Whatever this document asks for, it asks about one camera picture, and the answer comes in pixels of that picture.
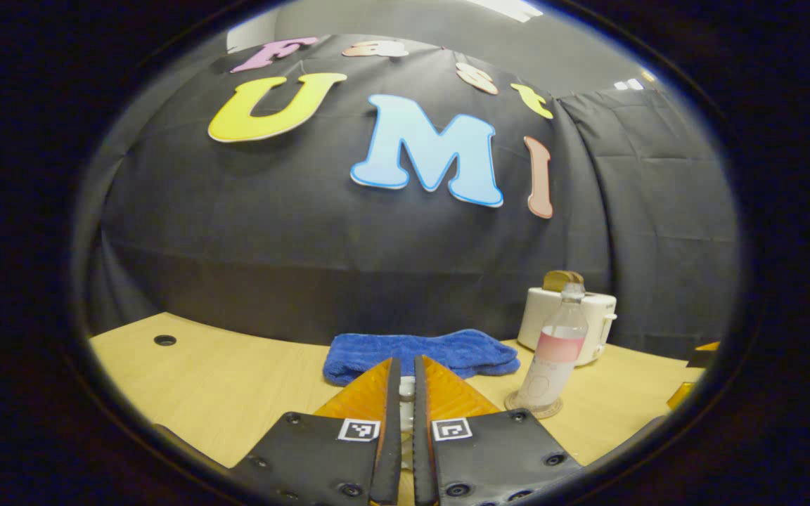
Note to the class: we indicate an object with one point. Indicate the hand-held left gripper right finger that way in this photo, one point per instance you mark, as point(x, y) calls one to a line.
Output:
point(422, 471)

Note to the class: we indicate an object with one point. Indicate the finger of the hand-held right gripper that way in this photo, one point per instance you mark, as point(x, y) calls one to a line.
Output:
point(702, 358)
point(681, 396)

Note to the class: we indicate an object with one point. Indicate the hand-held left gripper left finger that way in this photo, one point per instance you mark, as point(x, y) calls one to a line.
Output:
point(391, 464)

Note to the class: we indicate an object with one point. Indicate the clear plastic water bottle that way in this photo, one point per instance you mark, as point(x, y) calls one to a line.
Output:
point(553, 365)

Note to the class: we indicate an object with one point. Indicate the white toaster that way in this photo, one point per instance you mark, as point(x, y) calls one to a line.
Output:
point(598, 330)

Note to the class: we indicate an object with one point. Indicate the blue folded towel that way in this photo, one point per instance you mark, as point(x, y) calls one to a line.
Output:
point(447, 351)

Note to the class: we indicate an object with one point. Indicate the brown toast slice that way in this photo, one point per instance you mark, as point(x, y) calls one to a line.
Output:
point(554, 281)
point(576, 277)

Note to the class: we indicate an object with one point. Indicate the black backdrop cloth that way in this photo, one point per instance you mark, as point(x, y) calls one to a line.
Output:
point(271, 246)

